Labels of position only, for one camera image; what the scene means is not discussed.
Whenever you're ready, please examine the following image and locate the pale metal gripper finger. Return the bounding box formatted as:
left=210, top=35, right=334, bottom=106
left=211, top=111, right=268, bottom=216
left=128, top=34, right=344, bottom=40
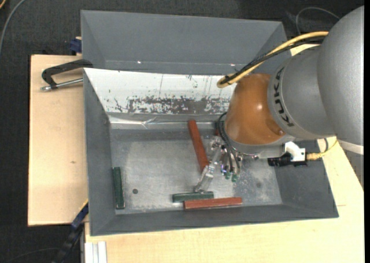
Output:
left=193, top=166, right=210, bottom=194
left=201, top=164, right=217, bottom=194

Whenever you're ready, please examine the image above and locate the red-brown flat block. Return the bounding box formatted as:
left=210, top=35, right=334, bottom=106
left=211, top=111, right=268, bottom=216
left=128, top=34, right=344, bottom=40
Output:
left=183, top=197, right=243, bottom=211
left=187, top=119, right=210, bottom=175

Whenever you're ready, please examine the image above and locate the dark green flat block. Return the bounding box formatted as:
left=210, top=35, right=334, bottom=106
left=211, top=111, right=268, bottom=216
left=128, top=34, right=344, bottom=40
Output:
left=172, top=191, right=215, bottom=203
left=112, top=166, right=127, bottom=210

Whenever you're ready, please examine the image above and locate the grey metal bin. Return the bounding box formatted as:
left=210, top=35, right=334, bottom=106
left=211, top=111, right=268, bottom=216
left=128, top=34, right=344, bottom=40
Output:
left=80, top=9, right=339, bottom=237

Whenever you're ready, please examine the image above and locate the pale wood flat board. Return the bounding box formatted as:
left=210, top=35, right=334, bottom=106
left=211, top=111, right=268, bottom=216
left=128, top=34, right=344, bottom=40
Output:
left=27, top=54, right=89, bottom=227

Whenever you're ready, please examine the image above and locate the black cylinder on white bracket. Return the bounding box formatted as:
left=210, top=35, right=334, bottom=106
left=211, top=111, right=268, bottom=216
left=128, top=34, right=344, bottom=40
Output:
left=267, top=141, right=308, bottom=168

